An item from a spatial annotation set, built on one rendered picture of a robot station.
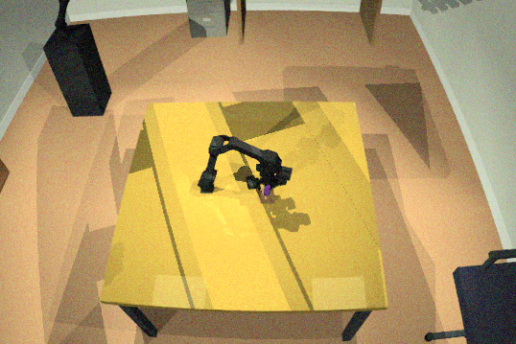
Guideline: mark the brown block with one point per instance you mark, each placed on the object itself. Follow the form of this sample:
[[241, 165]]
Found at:
[[266, 199]]

